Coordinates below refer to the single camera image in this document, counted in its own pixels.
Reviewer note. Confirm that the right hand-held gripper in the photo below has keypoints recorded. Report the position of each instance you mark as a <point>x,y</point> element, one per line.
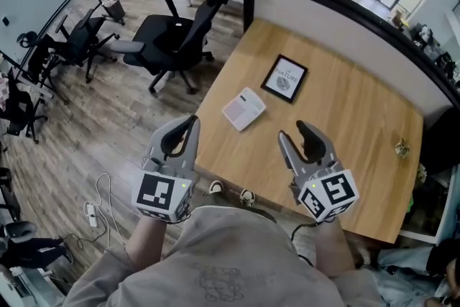
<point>330,192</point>

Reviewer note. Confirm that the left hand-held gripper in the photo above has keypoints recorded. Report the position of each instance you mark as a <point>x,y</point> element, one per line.
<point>154,190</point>

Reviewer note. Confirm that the person's right forearm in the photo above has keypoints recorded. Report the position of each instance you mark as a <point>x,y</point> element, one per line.
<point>334,248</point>

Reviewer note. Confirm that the person's left forearm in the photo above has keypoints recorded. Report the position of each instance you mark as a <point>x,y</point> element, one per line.
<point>143,241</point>

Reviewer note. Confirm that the person's left shoe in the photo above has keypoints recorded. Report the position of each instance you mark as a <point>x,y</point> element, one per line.
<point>215,187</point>

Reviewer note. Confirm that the person's shoe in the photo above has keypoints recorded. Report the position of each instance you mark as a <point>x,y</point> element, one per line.
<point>247,197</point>
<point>215,187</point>

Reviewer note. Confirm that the person's right shoe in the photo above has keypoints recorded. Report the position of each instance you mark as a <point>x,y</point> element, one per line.
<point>247,197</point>

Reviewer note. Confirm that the small gold ornament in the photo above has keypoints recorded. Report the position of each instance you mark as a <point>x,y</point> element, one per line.
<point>403,149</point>

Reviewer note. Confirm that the black office chair grey armrests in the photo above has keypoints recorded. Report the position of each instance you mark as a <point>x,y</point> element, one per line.
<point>172,43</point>

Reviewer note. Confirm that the white power strip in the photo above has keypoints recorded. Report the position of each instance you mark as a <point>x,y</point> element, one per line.
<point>91,214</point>

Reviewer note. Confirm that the person's grey printed shirt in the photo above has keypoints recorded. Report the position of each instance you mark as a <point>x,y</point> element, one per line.
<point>230,262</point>

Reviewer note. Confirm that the white partition black trim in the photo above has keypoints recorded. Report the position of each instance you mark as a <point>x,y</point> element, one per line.
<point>341,21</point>

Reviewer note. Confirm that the brown waste bin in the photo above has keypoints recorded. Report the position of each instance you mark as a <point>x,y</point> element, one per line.
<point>114,11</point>

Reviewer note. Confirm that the black picture frame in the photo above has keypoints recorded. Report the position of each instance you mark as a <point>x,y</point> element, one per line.
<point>284,78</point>

